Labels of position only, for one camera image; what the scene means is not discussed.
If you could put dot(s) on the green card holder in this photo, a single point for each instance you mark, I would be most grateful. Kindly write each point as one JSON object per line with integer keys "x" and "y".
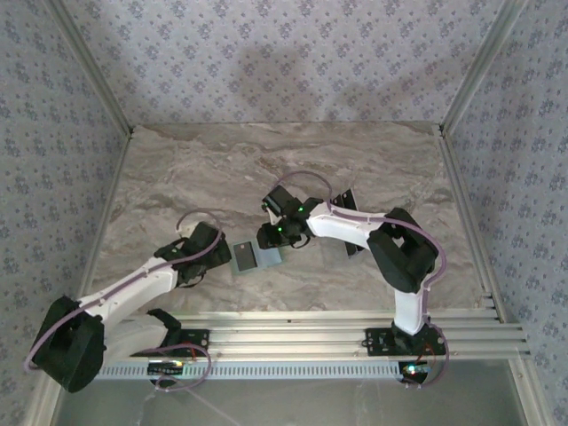
{"x": 270, "y": 262}

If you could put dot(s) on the right controller board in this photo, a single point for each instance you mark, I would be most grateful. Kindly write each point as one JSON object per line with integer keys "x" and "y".
{"x": 415, "y": 370}

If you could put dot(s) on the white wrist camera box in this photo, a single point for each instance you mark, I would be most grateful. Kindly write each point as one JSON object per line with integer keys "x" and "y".
{"x": 273, "y": 217}
{"x": 182, "y": 231}

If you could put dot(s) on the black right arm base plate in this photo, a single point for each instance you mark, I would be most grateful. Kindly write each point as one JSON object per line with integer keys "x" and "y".
{"x": 373, "y": 341}

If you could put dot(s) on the left controller board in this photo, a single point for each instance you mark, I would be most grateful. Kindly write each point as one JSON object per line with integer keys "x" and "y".
{"x": 166, "y": 368}

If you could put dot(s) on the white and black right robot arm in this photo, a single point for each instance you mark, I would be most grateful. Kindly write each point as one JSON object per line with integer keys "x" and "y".
{"x": 346, "y": 226}

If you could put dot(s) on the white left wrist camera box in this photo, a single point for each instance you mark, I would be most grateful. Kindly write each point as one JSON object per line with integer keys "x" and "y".
{"x": 182, "y": 231}

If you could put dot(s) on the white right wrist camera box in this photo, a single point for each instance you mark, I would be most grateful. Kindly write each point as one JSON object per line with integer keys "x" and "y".
{"x": 273, "y": 217}

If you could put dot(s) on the aluminium frame leg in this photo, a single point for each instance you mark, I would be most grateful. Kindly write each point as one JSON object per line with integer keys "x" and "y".
{"x": 530, "y": 395}
{"x": 42, "y": 406}

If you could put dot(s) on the controller board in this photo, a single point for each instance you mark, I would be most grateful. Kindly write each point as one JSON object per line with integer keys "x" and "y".
{"x": 166, "y": 368}
{"x": 415, "y": 370}

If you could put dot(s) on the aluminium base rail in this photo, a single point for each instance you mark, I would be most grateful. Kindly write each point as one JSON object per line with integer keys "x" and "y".
{"x": 288, "y": 337}

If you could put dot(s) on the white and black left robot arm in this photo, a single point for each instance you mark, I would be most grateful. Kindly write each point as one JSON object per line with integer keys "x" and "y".
{"x": 133, "y": 286}

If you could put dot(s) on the aluminium frame post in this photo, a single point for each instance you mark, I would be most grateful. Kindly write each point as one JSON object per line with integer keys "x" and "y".
{"x": 483, "y": 62}
{"x": 89, "y": 66}

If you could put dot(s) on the grey metal lower panel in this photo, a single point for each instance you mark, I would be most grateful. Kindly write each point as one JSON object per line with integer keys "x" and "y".
{"x": 310, "y": 404}

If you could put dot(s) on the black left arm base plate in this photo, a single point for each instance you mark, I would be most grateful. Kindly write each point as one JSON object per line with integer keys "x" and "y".
{"x": 202, "y": 339}

